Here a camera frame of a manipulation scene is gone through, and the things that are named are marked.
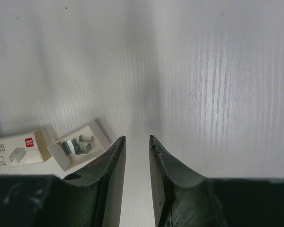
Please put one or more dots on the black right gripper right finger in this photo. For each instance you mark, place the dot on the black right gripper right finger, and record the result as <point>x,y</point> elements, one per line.
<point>183,197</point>

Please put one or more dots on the small silver staple strip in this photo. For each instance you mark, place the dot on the small silver staple strip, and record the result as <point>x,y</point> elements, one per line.
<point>69,146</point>

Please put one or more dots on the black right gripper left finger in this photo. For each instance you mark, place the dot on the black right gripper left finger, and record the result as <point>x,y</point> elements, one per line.
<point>88,197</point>

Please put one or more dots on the white red staple box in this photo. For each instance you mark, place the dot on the white red staple box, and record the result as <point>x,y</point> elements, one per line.
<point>24,149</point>

